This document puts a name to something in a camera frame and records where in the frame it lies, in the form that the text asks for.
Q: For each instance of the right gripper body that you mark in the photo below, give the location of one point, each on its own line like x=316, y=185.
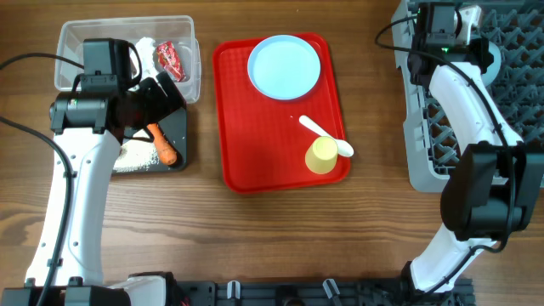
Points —
x=478, y=47

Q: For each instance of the light blue bowl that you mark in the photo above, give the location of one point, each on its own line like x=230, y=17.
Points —
x=493, y=69

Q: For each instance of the yellow plastic cup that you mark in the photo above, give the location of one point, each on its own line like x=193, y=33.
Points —
x=321, y=156

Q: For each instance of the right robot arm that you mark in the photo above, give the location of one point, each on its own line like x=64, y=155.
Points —
x=494, y=188

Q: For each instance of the grey dishwasher rack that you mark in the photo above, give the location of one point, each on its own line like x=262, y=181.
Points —
x=516, y=28

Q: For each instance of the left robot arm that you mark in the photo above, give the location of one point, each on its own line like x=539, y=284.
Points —
x=89, y=125

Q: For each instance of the white rice pile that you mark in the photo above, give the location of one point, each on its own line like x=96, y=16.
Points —
x=136, y=155

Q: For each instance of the orange carrot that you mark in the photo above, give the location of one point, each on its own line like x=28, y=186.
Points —
x=166, y=153

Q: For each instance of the white tissue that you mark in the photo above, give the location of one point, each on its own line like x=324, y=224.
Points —
x=146, y=51

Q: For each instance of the red strawberry snack wrapper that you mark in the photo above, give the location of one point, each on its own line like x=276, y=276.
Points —
x=169, y=60

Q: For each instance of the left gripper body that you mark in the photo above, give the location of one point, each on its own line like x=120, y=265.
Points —
x=154, y=105

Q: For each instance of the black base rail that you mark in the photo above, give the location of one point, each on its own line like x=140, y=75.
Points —
x=368, y=292

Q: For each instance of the light blue plate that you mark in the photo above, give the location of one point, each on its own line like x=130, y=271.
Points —
x=283, y=67

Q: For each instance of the clear plastic bin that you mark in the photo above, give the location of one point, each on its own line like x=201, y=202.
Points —
x=179, y=29

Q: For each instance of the white plastic spoon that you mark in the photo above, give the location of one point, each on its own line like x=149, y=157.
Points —
x=344, y=148

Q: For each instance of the black waste tray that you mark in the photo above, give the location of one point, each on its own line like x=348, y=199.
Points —
x=174, y=128

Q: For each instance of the red serving tray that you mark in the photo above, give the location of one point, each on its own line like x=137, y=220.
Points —
x=263, y=144

